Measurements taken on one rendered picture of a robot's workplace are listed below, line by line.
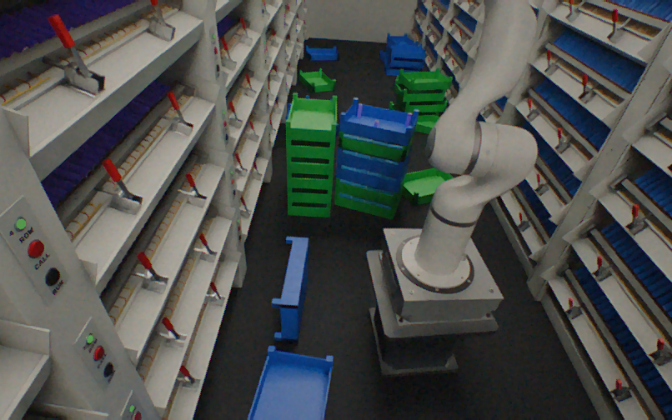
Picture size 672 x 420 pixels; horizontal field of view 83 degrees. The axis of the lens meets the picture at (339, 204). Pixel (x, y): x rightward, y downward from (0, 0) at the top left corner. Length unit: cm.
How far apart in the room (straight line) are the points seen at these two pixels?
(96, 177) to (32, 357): 29
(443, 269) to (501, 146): 37
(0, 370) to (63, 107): 30
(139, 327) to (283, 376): 61
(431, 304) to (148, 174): 72
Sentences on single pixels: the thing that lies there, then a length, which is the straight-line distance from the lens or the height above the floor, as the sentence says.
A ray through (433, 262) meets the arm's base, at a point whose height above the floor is 44.
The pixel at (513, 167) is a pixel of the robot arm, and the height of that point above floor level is 75.
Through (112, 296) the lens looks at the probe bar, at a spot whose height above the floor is 59.
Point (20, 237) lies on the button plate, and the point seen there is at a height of 87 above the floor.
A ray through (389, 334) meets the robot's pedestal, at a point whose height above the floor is 28.
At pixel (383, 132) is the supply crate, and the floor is 44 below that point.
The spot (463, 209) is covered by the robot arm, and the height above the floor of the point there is 62.
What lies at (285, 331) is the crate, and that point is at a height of 6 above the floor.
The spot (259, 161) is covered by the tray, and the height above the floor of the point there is 15.
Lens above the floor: 115
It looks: 38 degrees down
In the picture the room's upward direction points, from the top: 5 degrees clockwise
